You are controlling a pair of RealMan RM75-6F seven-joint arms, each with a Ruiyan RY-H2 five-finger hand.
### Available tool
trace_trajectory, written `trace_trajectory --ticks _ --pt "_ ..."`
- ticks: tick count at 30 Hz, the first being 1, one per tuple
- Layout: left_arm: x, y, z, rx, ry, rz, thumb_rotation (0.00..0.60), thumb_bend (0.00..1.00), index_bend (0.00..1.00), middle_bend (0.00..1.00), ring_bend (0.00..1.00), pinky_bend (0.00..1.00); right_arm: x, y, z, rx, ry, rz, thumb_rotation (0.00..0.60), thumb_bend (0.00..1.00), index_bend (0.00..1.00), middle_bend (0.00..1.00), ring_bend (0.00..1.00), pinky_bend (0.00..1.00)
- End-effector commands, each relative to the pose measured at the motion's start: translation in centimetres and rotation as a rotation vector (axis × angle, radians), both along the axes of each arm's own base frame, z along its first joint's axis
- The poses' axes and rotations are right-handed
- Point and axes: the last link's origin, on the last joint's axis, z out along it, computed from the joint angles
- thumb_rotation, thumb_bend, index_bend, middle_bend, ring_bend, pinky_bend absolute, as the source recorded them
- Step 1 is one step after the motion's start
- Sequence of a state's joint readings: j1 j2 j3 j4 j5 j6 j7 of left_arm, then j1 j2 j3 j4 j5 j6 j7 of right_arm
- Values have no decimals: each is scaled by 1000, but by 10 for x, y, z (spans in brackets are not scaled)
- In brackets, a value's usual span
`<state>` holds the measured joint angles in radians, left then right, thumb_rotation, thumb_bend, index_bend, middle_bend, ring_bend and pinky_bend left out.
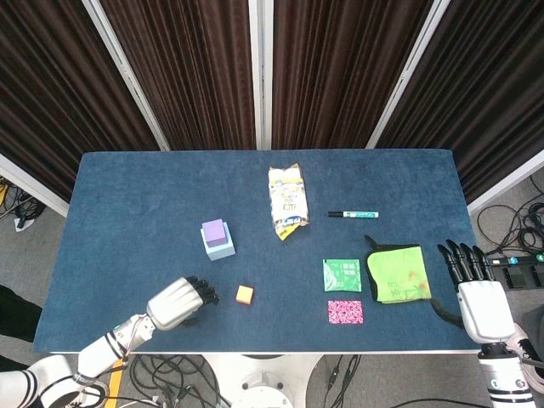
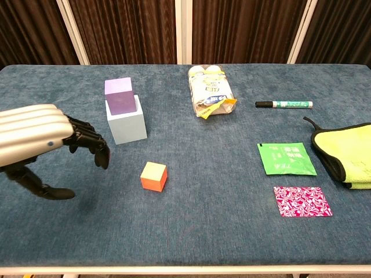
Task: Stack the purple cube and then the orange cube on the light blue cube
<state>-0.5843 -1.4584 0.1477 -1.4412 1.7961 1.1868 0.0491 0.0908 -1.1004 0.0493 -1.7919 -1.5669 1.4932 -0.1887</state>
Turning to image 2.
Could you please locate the pink white patterned card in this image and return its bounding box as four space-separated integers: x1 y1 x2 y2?
273 186 333 218

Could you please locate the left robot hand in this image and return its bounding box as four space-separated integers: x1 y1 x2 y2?
0 104 111 201

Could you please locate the green sachet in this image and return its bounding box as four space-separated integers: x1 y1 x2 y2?
257 142 318 176

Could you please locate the clear snack bag yellow print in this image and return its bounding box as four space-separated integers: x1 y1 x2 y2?
187 64 238 120

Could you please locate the brown pleated divider panel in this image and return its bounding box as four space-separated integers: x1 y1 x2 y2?
0 0 90 70
68 0 184 65
287 0 371 70
183 0 308 65

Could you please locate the large light blue cube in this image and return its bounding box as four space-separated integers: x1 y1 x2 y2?
105 94 148 145

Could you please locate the purple wooden cube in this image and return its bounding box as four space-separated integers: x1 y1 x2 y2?
104 76 137 114

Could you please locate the yellow-green cloth black trim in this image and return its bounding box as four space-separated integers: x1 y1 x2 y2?
303 116 371 191

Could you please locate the green white marker pen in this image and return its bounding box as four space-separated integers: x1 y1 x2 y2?
254 100 314 109

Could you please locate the small orange cube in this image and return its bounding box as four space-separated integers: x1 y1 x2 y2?
140 161 168 192

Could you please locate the blue fabric table cover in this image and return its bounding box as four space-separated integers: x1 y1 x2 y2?
0 63 371 269

